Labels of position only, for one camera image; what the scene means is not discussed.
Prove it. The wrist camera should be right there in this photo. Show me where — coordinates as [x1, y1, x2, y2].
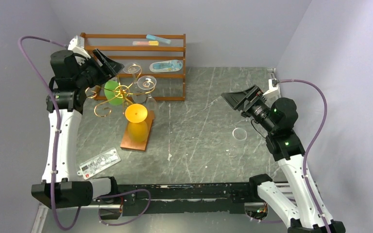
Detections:
[67, 35, 91, 58]
[263, 79, 281, 100]

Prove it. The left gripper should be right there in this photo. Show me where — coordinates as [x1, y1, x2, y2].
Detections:
[77, 49, 125, 90]

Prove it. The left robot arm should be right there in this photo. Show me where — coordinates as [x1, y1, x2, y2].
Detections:
[31, 49, 124, 209]

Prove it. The packaged item on table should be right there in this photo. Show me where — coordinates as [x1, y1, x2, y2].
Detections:
[77, 148, 121, 180]

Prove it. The gold wire wine glass rack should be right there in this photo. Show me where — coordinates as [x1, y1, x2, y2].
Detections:
[85, 75, 154, 152]

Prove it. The green plastic wine glass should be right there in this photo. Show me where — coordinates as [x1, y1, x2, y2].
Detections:
[104, 80, 123, 106]

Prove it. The small clear glass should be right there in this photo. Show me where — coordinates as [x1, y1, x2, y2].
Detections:
[232, 128, 248, 141]

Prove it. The orange plastic wine glass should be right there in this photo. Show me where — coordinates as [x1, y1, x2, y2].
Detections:
[125, 104, 148, 142]

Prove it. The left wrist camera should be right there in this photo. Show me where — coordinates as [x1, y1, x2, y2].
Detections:
[67, 35, 91, 58]

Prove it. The wooden shelf rack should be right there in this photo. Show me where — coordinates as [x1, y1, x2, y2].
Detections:
[80, 33, 187, 101]

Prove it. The black base frame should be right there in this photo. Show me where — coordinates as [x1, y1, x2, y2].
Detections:
[86, 175, 319, 222]

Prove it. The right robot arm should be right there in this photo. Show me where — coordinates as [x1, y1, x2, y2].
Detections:
[221, 85, 346, 233]

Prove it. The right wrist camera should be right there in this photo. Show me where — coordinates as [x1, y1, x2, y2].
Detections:
[263, 79, 281, 100]

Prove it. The blue toothbrush package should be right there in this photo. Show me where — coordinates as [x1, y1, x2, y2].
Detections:
[149, 60, 183, 73]

